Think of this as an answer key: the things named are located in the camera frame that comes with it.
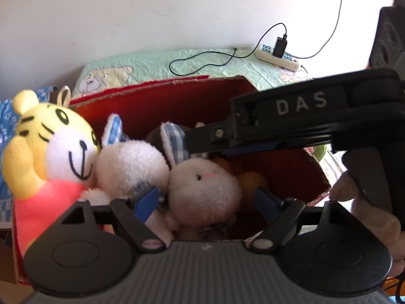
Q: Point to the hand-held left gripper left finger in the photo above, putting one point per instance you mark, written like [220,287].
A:
[147,201]

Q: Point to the person's right hand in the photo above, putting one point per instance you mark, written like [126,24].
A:
[345,188]

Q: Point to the white power strip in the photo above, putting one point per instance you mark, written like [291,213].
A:
[286,60]

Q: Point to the red cardboard box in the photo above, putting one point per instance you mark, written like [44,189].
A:
[177,101]

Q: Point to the green plush toy black arms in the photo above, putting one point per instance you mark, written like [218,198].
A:
[321,152]

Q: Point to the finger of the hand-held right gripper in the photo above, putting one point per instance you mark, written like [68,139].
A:
[208,137]

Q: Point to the black charger plug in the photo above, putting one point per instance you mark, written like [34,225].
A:
[280,47]

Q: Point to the yellow tiger plush toy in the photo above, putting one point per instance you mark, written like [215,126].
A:
[47,152]

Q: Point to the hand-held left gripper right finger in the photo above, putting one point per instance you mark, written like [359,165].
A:
[265,201]

